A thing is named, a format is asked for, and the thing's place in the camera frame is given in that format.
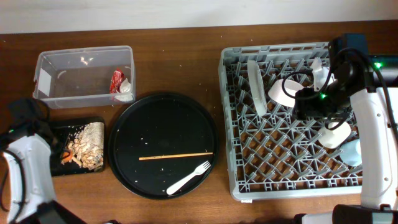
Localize red snack wrapper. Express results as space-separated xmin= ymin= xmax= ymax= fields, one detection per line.
xmin=109 ymin=69 xmax=125 ymax=93

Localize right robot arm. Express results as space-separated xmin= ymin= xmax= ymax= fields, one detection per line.
xmin=293 ymin=34 xmax=397 ymax=223

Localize grey plate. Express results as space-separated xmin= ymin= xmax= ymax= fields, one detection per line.
xmin=247 ymin=60 xmax=267 ymax=116

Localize wooden chopstick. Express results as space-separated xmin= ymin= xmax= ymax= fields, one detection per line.
xmin=139 ymin=152 xmax=213 ymax=161

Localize grey dishwasher rack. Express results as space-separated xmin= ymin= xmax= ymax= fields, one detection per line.
xmin=218 ymin=42 xmax=362 ymax=201

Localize blue cup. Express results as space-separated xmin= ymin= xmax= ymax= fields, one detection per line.
xmin=340 ymin=139 xmax=362 ymax=167

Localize round black tray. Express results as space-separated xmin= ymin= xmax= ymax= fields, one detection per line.
xmin=107 ymin=93 xmax=220 ymax=200

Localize white tissue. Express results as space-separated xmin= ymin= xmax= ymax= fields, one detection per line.
xmin=114 ymin=78 xmax=134 ymax=103

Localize pink bowl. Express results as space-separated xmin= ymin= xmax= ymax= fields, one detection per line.
xmin=268 ymin=80 xmax=303 ymax=108

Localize white plastic fork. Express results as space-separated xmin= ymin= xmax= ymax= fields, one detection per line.
xmin=166 ymin=161 xmax=211 ymax=195

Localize white cup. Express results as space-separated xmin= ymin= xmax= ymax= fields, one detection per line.
xmin=318 ymin=122 xmax=351 ymax=149

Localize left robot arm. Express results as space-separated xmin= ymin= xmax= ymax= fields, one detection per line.
xmin=1 ymin=98 xmax=84 ymax=223

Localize black rectangular tray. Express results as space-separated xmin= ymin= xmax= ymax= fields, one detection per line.
xmin=49 ymin=116 xmax=105 ymax=177

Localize orange carrot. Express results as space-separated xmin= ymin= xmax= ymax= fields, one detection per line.
xmin=61 ymin=150 xmax=74 ymax=164

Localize clear plastic bin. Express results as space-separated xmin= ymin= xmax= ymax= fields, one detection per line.
xmin=32 ymin=45 xmax=136 ymax=109

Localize food scraps pile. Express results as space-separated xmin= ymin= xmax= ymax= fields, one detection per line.
xmin=65 ymin=122 xmax=105 ymax=170

